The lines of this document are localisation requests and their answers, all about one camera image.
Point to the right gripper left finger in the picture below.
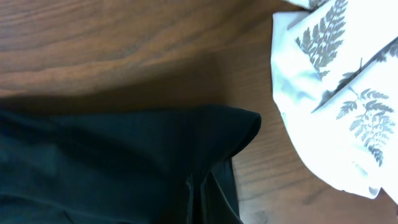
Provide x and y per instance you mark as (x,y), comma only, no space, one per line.
(184,205)

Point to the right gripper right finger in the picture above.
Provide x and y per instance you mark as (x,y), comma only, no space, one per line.
(219,199)

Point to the black leggings with red waistband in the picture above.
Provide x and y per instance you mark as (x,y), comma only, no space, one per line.
(113,168)

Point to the white fern print garment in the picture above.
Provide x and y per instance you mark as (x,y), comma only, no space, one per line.
(334,81)

